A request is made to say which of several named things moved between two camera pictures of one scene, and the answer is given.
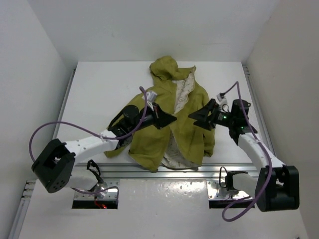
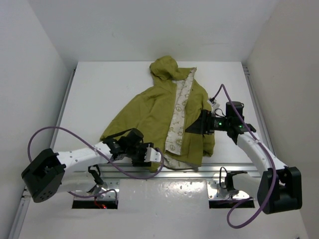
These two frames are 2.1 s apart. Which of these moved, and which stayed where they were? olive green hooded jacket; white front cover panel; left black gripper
Moved: left black gripper
Stayed: white front cover panel; olive green hooded jacket
